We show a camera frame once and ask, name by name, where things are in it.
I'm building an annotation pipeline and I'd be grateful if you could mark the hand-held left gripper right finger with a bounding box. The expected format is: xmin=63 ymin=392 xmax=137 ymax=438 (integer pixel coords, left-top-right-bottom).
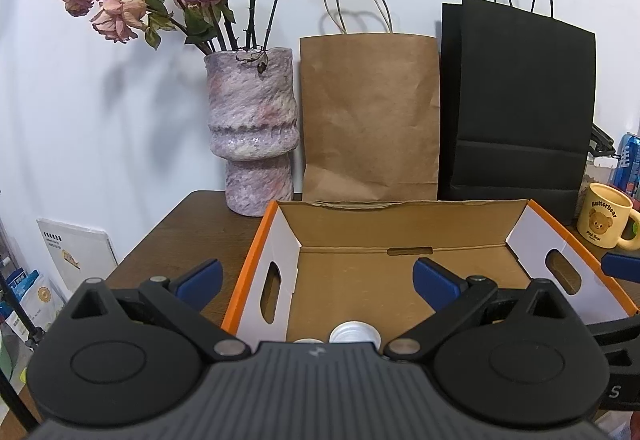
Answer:
xmin=385 ymin=257 xmax=571 ymax=363

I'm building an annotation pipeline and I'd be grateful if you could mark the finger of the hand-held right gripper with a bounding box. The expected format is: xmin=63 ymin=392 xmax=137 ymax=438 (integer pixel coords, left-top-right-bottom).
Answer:
xmin=601 ymin=252 xmax=640 ymax=284
xmin=589 ymin=307 xmax=640 ymax=346

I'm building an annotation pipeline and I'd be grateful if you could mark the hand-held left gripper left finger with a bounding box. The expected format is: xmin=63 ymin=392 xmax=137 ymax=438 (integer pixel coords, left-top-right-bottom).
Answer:
xmin=70 ymin=259 xmax=252 ymax=362

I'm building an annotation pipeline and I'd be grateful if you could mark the red cardboard box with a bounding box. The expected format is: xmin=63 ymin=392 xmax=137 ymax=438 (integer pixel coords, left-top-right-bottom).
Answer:
xmin=221 ymin=199 xmax=640 ymax=356

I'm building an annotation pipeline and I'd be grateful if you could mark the yellow bear mug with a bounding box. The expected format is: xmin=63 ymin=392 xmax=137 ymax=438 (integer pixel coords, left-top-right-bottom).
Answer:
xmin=576 ymin=183 xmax=640 ymax=251

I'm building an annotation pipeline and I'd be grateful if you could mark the blue drink can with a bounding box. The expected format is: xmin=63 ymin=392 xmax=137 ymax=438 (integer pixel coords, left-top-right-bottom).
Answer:
xmin=612 ymin=132 xmax=640 ymax=198

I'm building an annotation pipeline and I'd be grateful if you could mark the clear container with black clips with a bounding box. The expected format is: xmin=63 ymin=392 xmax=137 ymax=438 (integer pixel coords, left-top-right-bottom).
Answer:
xmin=582 ymin=122 xmax=617 ymax=201

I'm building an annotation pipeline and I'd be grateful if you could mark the white packet with gold seal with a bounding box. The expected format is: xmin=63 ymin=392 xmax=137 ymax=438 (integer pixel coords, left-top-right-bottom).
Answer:
xmin=15 ymin=275 xmax=67 ymax=356

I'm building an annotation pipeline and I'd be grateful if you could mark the pink mottled vase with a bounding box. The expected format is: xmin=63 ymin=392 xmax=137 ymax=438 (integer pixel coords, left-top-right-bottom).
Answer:
xmin=204 ymin=47 xmax=300 ymax=217

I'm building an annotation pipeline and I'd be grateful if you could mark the brown paper bag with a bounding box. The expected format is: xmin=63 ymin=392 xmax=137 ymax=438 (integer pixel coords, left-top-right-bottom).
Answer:
xmin=299 ymin=0 xmax=441 ymax=203

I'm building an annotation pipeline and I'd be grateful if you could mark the black paper bag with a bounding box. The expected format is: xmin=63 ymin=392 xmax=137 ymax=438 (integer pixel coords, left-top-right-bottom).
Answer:
xmin=437 ymin=0 xmax=597 ymax=223

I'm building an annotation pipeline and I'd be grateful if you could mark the white wall panel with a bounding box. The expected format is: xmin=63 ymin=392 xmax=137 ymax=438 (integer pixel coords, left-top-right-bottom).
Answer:
xmin=36 ymin=218 xmax=118 ymax=291

